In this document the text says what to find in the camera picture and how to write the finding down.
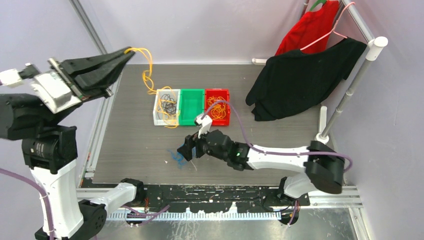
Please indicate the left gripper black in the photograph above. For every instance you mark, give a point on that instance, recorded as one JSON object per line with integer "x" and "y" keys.
{"x": 92, "y": 75}

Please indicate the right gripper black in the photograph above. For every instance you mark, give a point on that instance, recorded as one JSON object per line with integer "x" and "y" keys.
{"x": 190, "y": 142}

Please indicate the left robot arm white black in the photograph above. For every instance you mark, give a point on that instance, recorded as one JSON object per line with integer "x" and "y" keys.
{"x": 50, "y": 149}

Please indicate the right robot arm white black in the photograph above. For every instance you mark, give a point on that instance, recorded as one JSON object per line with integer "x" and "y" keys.
{"x": 317, "y": 166}

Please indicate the white plastic bin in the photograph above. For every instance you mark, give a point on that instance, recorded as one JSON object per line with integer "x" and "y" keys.
{"x": 166, "y": 108}

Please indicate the green plastic bin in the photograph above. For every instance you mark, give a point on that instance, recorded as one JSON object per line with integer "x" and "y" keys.
{"x": 192, "y": 103}

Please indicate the red plastic bin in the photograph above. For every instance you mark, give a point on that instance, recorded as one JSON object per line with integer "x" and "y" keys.
{"x": 220, "y": 113}

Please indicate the black shirt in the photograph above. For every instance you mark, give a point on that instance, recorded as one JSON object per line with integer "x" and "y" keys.
{"x": 294, "y": 82}

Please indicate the red shirt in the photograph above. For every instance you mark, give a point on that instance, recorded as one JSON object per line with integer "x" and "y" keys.
{"x": 311, "y": 26}

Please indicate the pink clothes hanger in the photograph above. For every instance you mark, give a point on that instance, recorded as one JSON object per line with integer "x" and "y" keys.
{"x": 333, "y": 30}

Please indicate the green clothes hanger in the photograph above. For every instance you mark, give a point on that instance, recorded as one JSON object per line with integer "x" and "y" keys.
{"x": 317, "y": 3}

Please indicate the white clothes rack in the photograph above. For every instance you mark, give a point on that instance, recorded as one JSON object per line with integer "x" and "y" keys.
{"x": 375, "y": 45}

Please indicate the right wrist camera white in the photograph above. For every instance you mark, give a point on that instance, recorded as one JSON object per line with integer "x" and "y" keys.
{"x": 204, "y": 122}

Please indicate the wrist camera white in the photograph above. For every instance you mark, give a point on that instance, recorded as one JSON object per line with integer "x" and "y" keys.
{"x": 52, "y": 90}
{"x": 204, "y": 122}

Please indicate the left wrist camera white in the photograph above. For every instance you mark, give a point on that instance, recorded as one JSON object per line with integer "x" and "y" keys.
{"x": 52, "y": 90}

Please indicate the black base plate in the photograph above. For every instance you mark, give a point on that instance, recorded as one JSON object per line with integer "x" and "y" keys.
{"x": 212, "y": 198}

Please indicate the white cable duct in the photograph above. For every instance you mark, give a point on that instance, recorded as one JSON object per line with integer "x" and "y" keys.
{"x": 200, "y": 216}

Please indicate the aluminium frame post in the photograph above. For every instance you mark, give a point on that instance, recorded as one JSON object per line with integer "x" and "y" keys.
{"x": 88, "y": 25}

